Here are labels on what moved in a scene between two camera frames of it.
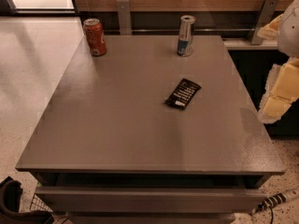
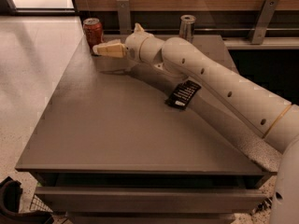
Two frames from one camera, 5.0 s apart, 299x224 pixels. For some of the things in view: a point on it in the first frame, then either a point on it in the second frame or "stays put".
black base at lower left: (10, 197) stays put
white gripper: (290, 35) -> (135, 45)
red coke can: (94, 35) stays put
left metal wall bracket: (124, 18) stays put
